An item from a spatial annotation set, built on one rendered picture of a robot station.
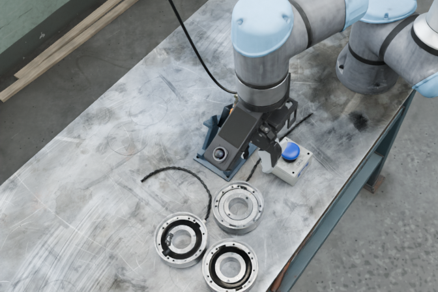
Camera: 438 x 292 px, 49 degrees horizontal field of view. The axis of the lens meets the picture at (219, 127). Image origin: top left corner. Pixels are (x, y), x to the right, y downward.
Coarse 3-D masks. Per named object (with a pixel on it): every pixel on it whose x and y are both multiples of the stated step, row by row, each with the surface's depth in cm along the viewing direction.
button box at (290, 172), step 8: (304, 152) 100; (280, 160) 99; (288, 160) 98; (296, 160) 99; (304, 160) 99; (280, 168) 98; (288, 168) 98; (296, 168) 98; (304, 168) 100; (280, 176) 101; (288, 176) 98; (296, 176) 98
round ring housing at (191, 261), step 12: (168, 216) 94; (180, 216) 95; (192, 216) 95; (156, 228) 93; (180, 228) 94; (204, 228) 93; (156, 240) 93; (168, 240) 93; (192, 240) 93; (204, 240) 92; (180, 252) 91; (204, 252) 91; (168, 264) 91; (180, 264) 89; (192, 264) 91
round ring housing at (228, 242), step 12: (228, 240) 91; (240, 240) 91; (228, 252) 91; (252, 252) 89; (204, 264) 89; (216, 264) 90; (240, 264) 90; (252, 264) 89; (204, 276) 87; (240, 276) 88; (252, 276) 88; (216, 288) 87
